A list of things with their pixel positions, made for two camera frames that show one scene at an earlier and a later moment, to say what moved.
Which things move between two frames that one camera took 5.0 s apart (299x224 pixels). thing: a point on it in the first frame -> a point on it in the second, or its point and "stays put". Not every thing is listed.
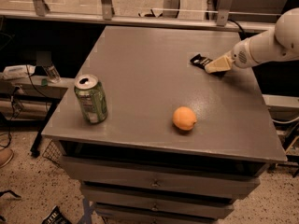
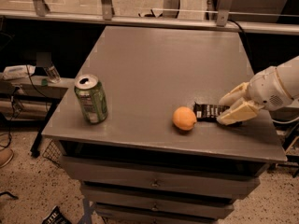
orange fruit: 184,118 stays put
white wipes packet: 19,71 stays put
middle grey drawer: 187,189 stays put
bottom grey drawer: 162,211 stays put
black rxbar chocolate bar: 201,62 -> 207,112
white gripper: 239,57 -> 266,89
